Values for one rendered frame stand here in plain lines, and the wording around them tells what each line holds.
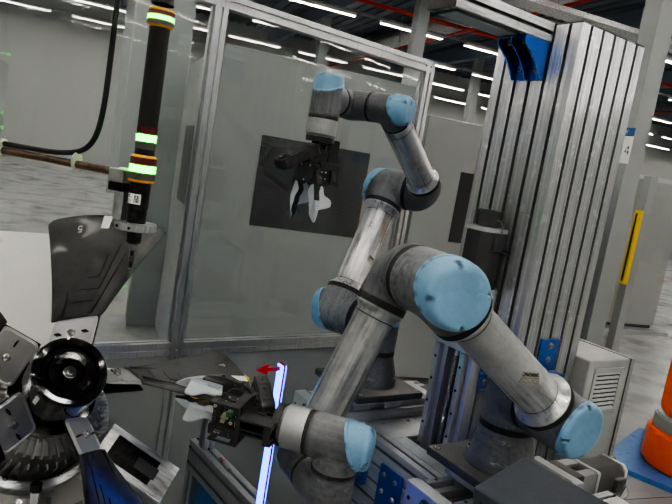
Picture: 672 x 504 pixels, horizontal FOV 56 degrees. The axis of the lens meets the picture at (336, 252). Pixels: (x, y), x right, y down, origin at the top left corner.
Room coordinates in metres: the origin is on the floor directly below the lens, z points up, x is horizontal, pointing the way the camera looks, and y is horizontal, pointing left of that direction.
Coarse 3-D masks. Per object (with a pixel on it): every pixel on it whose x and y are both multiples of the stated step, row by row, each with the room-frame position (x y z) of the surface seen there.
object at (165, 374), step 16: (208, 352) 1.28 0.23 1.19; (128, 368) 1.12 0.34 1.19; (144, 368) 1.13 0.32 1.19; (160, 368) 1.15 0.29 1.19; (176, 368) 1.17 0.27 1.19; (192, 368) 1.19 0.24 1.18; (208, 368) 1.21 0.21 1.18; (224, 368) 1.23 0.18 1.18; (144, 384) 1.05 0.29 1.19; (160, 384) 1.07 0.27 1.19; (208, 400) 1.09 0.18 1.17
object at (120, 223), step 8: (112, 168) 1.07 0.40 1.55; (112, 176) 1.07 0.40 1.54; (120, 176) 1.07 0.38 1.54; (112, 184) 1.07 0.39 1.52; (120, 184) 1.06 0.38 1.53; (128, 184) 1.07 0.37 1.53; (120, 192) 1.07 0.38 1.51; (128, 192) 1.08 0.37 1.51; (120, 200) 1.07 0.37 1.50; (120, 208) 1.07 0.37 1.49; (112, 216) 1.07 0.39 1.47; (120, 216) 1.07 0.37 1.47; (120, 224) 1.04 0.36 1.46; (128, 224) 1.04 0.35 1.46; (136, 224) 1.05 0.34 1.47; (144, 224) 1.07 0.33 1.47; (152, 224) 1.08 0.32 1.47; (136, 232) 1.04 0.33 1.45; (144, 232) 1.05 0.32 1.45; (152, 232) 1.06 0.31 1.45
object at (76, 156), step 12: (120, 0) 1.10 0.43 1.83; (108, 60) 1.10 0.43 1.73; (108, 72) 1.10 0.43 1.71; (108, 84) 1.10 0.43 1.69; (108, 96) 1.10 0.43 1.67; (96, 132) 1.10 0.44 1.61; (0, 144) 1.15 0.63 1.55; (12, 144) 1.15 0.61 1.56; (24, 144) 1.15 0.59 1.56; (72, 156) 1.10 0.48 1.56; (72, 168) 1.10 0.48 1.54
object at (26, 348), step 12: (0, 336) 0.99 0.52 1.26; (12, 336) 0.99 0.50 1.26; (24, 336) 1.00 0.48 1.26; (0, 348) 0.99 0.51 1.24; (12, 348) 0.99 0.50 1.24; (24, 348) 1.00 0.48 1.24; (36, 348) 1.00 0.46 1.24; (0, 360) 0.99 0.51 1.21; (12, 360) 1.00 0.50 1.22; (24, 360) 1.00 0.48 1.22; (0, 372) 0.99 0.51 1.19; (12, 372) 1.00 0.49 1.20; (12, 384) 1.00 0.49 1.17
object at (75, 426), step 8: (72, 424) 0.97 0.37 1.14; (80, 424) 1.00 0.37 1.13; (88, 424) 1.03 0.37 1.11; (72, 432) 0.95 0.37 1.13; (80, 432) 0.98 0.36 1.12; (80, 440) 0.96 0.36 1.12; (88, 440) 0.99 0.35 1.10; (96, 440) 1.02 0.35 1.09; (80, 448) 0.95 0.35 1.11; (88, 448) 0.97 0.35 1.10; (96, 448) 1.00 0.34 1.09
